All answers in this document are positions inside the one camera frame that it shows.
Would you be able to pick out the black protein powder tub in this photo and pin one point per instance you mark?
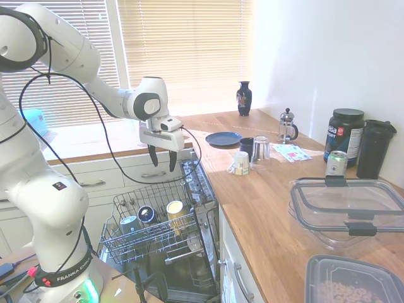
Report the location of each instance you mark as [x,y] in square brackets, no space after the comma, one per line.
[342,132]

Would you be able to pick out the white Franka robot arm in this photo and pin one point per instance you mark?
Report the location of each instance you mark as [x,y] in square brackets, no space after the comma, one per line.
[63,57]

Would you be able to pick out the printed paper leaflet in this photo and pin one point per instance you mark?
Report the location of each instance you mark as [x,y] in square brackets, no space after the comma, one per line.
[292,153]

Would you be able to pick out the glass French press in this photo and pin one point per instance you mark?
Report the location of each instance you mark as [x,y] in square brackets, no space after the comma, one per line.
[286,129]

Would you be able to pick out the clear container with clip lid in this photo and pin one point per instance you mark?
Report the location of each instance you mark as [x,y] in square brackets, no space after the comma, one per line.
[344,202]

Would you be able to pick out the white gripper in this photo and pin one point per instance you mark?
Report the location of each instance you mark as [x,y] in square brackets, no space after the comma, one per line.
[161,139]

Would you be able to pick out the white kitchen drawer cabinet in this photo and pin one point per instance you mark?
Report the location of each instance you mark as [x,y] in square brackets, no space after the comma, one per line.
[126,167]

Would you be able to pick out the white drink can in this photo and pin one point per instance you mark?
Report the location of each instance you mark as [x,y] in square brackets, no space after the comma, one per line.
[336,165]

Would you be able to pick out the clear glass tumbler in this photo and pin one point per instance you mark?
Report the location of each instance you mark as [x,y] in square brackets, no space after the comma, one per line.
[261,150]

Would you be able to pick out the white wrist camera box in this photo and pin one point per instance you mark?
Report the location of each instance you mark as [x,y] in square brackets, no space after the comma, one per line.
[170,124]

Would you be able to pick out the narrow beige window blind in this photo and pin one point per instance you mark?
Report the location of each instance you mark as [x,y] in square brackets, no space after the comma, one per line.
[82,19]

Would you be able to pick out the blue plate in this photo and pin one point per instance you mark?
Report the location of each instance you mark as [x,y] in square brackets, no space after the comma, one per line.
[222,139]

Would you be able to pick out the yellow mug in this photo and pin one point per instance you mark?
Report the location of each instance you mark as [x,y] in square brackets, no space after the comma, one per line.
[175,211]

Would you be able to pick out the dark blue mug with print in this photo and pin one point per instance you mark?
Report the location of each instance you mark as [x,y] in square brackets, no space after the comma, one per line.
[146,214]

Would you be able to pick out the gray mug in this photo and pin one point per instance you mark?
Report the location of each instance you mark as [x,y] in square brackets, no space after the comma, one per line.
[129,228]

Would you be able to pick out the plain dark mug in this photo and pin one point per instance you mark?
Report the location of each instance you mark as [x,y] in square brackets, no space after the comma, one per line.
[245,146]

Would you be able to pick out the white printed mug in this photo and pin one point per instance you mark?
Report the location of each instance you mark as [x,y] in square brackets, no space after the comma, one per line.
[241,164]

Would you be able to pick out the black shaker bottle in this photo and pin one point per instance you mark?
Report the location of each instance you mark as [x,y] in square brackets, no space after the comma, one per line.
[372,148]

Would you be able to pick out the dark blue painted vase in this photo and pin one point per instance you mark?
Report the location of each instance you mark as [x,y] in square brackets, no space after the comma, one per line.
[244,101]

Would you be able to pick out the gray container with food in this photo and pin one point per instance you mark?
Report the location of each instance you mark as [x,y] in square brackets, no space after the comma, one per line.
[347,284]

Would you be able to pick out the wide beige window blind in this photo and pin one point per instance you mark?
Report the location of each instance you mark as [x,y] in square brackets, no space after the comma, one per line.
[186,47]

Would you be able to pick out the black camera stand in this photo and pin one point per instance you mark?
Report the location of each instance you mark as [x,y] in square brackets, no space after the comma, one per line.
[140,288]

